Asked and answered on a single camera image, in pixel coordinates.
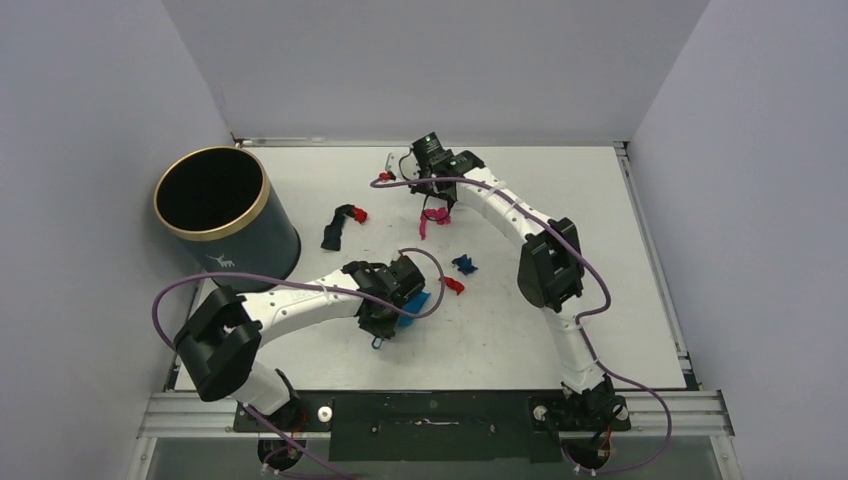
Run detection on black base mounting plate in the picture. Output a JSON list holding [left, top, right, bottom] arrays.
[[233, 390, 632, 465]]

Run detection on red paper scrap left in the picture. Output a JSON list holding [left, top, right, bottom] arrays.
[[352, 207, 368, 224]]

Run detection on black paper scrap left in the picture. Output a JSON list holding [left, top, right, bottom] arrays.
[[320, 204, 356, 252]]

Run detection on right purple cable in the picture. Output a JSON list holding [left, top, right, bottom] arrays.
[[369, 175, 674, 476]]

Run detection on aluminium frame rail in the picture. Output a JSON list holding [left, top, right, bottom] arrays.
[[138, 391, 735, 438]]

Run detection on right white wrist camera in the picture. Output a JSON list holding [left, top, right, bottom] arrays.
[[381, 149, 418, 181]]

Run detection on blue dustpan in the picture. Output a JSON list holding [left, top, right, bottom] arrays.
[[371, 291, 431, 350]]

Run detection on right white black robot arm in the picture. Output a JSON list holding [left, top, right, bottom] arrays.
[[406, 133, 615, 429]]

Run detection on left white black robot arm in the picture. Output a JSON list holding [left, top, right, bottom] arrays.
[[174, 256, 426, 431]]

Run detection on dark blue gold-rimmed bin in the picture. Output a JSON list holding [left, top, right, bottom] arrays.
[[153, 146, 302, 293]]

